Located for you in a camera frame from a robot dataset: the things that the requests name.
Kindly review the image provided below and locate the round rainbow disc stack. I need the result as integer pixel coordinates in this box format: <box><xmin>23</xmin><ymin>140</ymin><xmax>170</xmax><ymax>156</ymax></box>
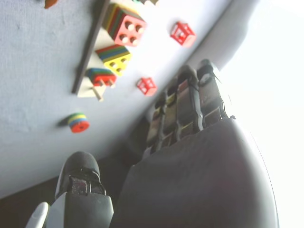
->
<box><xmin>67</xmin><ymin>112</ymin><xmax>91</xmax><ymax>134</ymax></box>

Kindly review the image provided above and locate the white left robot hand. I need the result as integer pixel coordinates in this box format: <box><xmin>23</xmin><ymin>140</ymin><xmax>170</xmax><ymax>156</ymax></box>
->
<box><xmin>25</xmin><ymin>58</ymin><xmax>280</xmax><ymax>228</ymax></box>

